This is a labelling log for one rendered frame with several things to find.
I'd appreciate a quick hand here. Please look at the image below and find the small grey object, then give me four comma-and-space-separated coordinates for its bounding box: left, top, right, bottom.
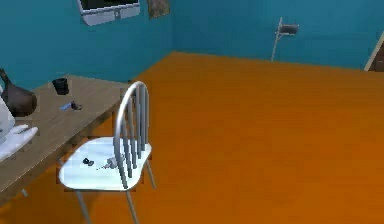
102, 155, 126, 170

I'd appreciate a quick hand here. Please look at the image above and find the white metal chair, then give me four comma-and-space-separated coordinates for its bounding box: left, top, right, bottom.
58, 80, 158, 224

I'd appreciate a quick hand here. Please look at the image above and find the wooden table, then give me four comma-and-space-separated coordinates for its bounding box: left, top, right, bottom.
0, 74, 132, 207

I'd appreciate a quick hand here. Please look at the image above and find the white framed television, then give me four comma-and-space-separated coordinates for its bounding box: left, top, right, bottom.
75, 0, 141, 27

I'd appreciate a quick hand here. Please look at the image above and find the black cup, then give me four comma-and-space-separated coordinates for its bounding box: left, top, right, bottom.
51, 77, 70, 96

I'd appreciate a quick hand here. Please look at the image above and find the dark brown round vase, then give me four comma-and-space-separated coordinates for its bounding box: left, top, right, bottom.
0, 68, 38, 118

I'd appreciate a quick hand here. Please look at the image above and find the brown room door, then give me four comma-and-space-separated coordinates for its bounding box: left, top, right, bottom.
363, 31, 384, 73

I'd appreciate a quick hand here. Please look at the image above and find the brown wall picture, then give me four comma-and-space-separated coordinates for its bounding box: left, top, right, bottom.
146, 0, 171, 19

